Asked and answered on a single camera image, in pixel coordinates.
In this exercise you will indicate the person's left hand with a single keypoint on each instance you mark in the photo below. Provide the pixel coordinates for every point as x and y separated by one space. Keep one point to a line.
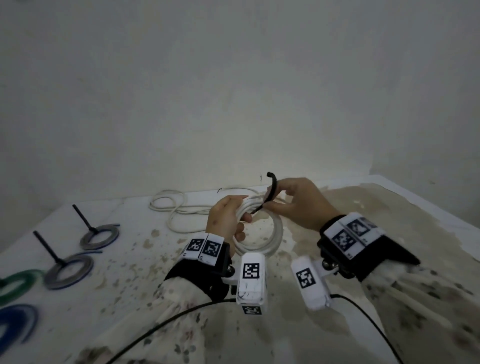
221 221

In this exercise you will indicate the person's right hand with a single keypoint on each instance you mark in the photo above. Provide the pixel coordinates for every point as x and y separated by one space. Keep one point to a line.
307 206

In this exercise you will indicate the person's left forearm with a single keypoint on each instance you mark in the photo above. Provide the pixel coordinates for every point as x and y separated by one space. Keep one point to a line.
157 330

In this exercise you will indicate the black wristband with markers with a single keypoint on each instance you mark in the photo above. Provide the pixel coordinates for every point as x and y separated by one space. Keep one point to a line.
382 258
198 273

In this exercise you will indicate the black camera lead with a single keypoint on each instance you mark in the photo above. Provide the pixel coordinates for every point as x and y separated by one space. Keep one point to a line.
195 309
363 311

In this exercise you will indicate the black right camera lead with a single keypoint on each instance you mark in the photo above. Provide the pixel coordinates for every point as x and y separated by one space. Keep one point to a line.
363 311

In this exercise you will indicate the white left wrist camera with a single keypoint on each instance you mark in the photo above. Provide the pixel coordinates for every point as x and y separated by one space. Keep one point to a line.
251 292

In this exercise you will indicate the black right wristband with markers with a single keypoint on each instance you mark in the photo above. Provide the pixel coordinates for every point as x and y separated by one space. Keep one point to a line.
382 258

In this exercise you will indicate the black left wristband with markers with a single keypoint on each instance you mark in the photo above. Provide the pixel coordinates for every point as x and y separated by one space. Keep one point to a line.
198 273

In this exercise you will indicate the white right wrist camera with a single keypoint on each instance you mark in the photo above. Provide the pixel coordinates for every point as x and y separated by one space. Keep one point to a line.
315 292

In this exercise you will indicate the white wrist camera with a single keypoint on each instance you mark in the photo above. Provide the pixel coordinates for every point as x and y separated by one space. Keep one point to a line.
315 292
251 292

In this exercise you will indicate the person's right forearm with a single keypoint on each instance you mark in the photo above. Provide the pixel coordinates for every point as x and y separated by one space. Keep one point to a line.
423 315

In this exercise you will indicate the black left camera lead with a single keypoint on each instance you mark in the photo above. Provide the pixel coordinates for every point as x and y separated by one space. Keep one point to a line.
195 309

